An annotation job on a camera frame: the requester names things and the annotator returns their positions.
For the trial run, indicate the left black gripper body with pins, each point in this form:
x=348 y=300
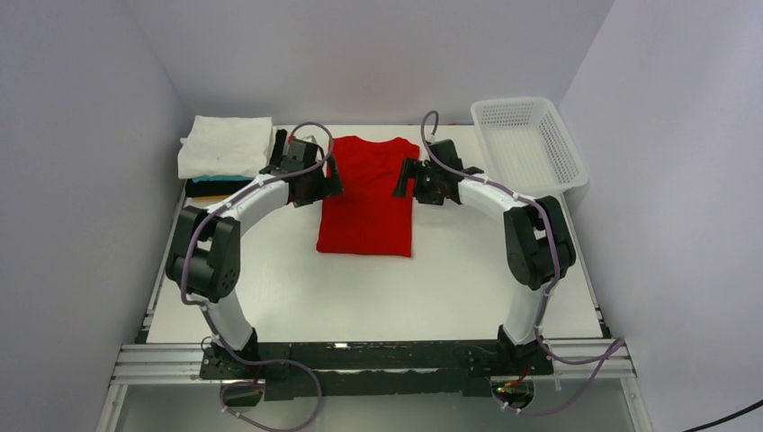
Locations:
x=316 y=189

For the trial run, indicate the teal folded t-shirt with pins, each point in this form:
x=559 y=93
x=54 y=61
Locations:
x=221 y=178

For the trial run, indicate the white plastic basket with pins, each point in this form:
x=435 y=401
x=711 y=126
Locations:
x=527 y=146

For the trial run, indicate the aluminium frame rail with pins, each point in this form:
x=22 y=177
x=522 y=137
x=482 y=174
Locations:
x=182 y=363

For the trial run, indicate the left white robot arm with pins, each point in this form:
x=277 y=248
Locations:
x=205 y=254

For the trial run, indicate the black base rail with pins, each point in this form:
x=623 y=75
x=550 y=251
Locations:
x=296 y=370

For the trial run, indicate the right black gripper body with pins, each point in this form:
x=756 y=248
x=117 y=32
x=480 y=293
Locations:
x=426 y=187

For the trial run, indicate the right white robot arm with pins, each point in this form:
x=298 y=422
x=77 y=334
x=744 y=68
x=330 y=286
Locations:
x=539 y=249

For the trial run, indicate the black folded t-shirt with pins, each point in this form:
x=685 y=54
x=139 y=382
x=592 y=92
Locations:
x=208 y=188

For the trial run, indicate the yellow folded t-shirt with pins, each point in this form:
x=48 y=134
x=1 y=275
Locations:
x=214 y=198

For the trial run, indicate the white folded t-shirt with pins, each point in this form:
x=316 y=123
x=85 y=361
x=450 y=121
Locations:
x=225 y=146

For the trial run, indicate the red t-shirt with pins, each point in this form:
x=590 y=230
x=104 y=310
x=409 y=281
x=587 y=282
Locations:
x=367 y=219

